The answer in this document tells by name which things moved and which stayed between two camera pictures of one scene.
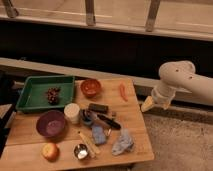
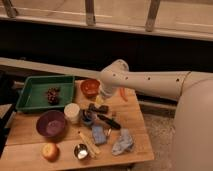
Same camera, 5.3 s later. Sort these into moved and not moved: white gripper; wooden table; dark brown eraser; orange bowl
Moved: white gripper
Not moved: orange bowl; wooden table; dark brown eraser
